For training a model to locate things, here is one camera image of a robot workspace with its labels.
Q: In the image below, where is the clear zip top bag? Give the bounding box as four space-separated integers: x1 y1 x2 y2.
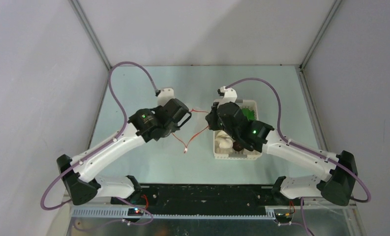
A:
171 107 209 155

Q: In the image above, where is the green bok choy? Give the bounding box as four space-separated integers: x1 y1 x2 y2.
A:
241 108 256 120

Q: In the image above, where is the dark brown mushroom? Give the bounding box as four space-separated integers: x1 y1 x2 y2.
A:
233 142 244 152

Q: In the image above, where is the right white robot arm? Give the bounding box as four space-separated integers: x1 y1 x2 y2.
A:
205 102 358 206

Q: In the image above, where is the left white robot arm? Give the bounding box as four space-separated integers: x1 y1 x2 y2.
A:
57 98 192 206

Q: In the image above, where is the white plastic basket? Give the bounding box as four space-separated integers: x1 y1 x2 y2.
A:
212 99 262 160

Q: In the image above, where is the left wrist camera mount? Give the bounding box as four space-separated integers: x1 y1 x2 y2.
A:
156 88 175 106

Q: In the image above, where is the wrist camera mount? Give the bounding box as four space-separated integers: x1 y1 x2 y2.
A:
156 88 175 106
217 86 238 105

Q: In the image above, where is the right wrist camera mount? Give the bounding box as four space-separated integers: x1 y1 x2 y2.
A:
217 86 238 105

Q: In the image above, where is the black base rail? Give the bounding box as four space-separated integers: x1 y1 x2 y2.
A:
130 183 300 216

